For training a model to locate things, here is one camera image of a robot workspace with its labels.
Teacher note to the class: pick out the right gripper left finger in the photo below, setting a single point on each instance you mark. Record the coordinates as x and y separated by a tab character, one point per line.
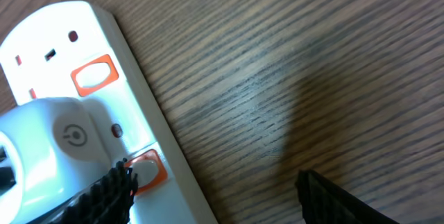
106	201

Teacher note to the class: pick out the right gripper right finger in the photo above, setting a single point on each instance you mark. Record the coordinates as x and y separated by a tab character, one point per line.
324	202

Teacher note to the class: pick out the white charger plug adapter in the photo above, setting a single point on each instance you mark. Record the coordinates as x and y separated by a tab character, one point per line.
53	151

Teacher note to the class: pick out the white power strip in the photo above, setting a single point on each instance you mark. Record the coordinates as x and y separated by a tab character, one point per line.
73	49

